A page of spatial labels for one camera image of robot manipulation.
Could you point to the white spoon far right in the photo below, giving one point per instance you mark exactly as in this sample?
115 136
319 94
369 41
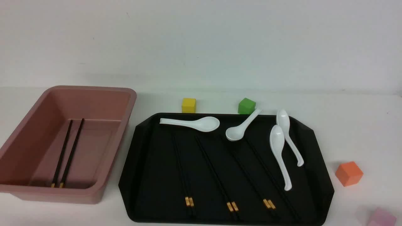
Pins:
283 120

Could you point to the green cube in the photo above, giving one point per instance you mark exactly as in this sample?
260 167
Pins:
246 106

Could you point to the white spoon left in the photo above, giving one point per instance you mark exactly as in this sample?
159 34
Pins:
205 124

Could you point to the pink cube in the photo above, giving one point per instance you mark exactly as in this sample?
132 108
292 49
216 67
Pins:
381 217

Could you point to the white spoon middle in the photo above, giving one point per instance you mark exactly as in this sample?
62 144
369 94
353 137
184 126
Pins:
237 133

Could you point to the pink plastic bin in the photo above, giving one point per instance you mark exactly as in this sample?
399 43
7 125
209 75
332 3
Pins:
29 156

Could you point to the black chopstick gold band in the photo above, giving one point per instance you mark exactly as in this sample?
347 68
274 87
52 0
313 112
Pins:
229 147
223 191
183 176

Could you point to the black plastic tray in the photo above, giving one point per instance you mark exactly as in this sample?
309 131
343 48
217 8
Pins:
152 191

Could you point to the black chopstick in bin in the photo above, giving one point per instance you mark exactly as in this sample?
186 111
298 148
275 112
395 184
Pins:
71 156
61 156

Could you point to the orange cube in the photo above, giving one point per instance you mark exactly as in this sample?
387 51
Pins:
349 173

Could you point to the black chopstick in bin right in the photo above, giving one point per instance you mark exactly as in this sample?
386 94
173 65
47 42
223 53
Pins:
71 156

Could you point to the white spoon long front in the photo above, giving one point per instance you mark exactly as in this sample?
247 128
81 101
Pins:
277 141

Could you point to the black chopstick in bin left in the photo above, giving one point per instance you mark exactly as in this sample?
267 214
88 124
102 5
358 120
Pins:
61 156

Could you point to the yellow cube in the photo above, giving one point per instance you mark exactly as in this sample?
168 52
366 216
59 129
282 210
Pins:
188 105

